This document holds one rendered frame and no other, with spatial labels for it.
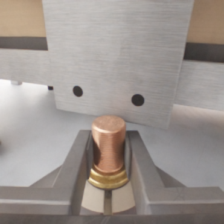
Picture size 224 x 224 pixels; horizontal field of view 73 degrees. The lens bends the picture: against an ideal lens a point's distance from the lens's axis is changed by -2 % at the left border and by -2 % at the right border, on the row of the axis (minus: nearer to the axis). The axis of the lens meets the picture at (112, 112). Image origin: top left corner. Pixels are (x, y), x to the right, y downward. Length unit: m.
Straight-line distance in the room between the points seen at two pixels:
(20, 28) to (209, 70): 0.29
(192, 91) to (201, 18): 0.09
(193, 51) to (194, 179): 0.19
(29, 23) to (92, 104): 0.20
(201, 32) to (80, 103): 0.16
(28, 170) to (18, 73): 0.15
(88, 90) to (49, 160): 0.17
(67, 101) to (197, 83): 0.14
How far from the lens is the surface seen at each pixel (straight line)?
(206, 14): 0.23
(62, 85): 0.17
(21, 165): 0.30
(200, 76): 0.19
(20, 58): 0.28
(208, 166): 0.32
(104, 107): 0.15
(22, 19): 0.33
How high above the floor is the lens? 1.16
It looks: 27 degrees up
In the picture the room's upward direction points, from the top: 179 degrees counter-clockwise
